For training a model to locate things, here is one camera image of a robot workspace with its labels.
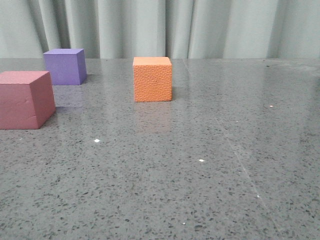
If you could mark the pink foam cube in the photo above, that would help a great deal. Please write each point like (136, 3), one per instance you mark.
(26, 99)

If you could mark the pale green curtain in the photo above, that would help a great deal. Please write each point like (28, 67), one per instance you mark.
(194, 29)

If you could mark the orange foam cube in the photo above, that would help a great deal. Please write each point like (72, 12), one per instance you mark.
(152, 79)

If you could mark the purple foam cube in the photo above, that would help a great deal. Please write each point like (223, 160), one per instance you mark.
(67, 66)

